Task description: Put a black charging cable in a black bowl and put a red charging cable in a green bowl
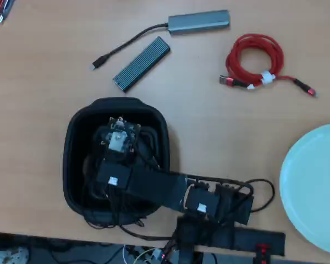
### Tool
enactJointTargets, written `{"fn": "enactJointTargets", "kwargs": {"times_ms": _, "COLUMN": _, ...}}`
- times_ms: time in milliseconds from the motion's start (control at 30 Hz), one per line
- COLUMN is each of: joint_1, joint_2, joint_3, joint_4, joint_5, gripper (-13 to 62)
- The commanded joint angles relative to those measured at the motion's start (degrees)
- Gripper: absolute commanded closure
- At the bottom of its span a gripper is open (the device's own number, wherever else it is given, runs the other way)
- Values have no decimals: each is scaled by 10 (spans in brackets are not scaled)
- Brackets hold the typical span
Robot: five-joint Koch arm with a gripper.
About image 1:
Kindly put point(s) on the white shoe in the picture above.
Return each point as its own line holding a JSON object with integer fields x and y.
{"x": 8, "y": 254}

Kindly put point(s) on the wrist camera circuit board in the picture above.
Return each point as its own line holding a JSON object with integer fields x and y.
{"x": 120, "y": 137}

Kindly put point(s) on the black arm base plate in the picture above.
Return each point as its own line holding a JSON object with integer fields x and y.
{"x": 264, "y": 242}

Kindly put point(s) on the light blue plate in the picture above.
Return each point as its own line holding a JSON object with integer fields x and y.
{"x": 313, "y": 178}

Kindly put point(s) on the red and black clamp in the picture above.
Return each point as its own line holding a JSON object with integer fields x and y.
{"x": 262, "y": 251}

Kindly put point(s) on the black square bowl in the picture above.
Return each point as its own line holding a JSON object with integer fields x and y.
{"x": 77, "y": 132}

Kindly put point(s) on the dark ribbed SSD enclosure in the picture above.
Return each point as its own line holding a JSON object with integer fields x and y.
{"x": 141, "y": 64}

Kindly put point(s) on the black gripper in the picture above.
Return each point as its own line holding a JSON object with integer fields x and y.
{"x": 116, "y": 157}

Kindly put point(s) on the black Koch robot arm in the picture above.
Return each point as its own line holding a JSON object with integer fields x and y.
{"x": 154, "y": 187}

